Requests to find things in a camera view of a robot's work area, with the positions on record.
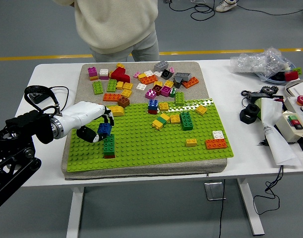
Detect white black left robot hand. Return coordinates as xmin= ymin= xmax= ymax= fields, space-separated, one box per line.
xmin=61 ymin=101 xmax=115 ymax=144

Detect dark green 2x4 brick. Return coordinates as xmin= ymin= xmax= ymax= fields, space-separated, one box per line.
xmin=103 ymin=133 xmax=116 ymax=156
xmin=180 ymin=112 xmax=194 ymax=131

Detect lime green studded baseplate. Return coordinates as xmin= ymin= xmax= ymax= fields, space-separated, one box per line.
xmin=66 ymin=98 xmax=235 ymax=173

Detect orange 2x4 brick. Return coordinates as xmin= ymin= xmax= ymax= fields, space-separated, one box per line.
xmin=103 ymin=92 xmax=122 ymax=102
xmin=205 ymin=138 xmax=228 ymax=150
xmin=139 ymin=75 xmax=158 ymax=85
xmin=181 ymin=76 xmax=200 ymax=89

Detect yellow arched brick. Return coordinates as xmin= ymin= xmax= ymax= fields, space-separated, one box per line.
xmin=107 ymin=105 xmax=125 ymax=118

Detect brown 2x2 brick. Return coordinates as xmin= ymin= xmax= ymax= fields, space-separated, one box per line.
xmin=117 ymin=96 xmax=130 ymax=108

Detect large red sloped brick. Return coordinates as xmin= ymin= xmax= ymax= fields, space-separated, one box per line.
xmin=111 ymin=66 xmax=131 ymax=84

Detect light grey 2x4 brick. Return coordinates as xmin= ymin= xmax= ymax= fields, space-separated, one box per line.
xmin=153 ymin=60 xmax=170 ymax=72

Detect black power adapter plug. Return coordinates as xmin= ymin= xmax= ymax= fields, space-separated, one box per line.
xmin=29 ymin=92 xmax=47 ymax=104

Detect person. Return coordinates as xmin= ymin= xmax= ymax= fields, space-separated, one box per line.
xmin=52 ymin=0 xmax=160 ymax=62
xmin=215 ymin=0 xmax=239 ymax=12

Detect white table leg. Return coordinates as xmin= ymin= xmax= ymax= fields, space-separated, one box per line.
xmin=66 ymin=185 xmax=85 ymax=238
xmin=237 ymin=178 xmax=265 ymax=236

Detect metal floor socket plate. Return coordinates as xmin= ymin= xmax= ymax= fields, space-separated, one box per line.
xmin=204 ymin=182 xmax=227 ymax=201

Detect large black hex nut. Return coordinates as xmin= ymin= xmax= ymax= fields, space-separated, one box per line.
xmin=239 ymin=103 xmax=261 ymax=124

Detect lime green cloth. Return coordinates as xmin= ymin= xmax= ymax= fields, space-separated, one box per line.
xmin=255 ymin=98 xmax=266 ymax=120

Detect clear bubble plastic bag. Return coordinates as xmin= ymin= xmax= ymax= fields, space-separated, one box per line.
xmin=230 ymin=47 xmax=295 ymax=75

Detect black toothed gear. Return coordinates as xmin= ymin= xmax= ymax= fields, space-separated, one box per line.
xmin=261 ymin=85 xmax=279 ymax=95

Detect blue shallow bowl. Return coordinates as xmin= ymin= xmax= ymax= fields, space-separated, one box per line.
xmin=255 ymin=61 xmax=303 ymax=84

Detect white paper sheet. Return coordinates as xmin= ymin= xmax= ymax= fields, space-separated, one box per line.
xmin=256 ymin=98 xmax=303 ymax=166

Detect black plastic part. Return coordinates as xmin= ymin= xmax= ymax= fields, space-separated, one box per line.
xmin=272 ymin=71 xmax=287 ymax=81

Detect white rounded tray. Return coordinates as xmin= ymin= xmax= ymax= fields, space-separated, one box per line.
xmin=284 ymin=78 xmax=303 ymax=100

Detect white push-button control box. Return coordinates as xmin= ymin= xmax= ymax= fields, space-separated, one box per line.
xmin=282 ymin=94 xmax=303 ymax=147

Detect white card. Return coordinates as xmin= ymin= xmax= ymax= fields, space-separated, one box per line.
xmin=289 ymin=83 xmax=303 ymax=99

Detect black adapter cord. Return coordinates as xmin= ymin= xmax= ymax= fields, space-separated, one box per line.
xmin=51 ymin=86 xmax=69 ymax=110

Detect black looped floor cables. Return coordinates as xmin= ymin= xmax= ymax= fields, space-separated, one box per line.
xmin=168 ymin=0 xmax=216 ymax=21

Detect black floor cable with plug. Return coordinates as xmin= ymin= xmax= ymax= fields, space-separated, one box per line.
xmin=217 ymin=178 xmax=227 ymax=238

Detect small white switch box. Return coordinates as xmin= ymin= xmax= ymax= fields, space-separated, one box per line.
xmin=275 ymin=110 xmax=303 ymax=144

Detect black hanging cable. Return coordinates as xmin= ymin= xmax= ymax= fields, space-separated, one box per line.
xmin=252 ymin=165 xmax=285 ymax=215

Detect long black floor cable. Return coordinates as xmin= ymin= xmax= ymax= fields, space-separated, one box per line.
xmin=237 ymin=2 xmax=303 ymax=17

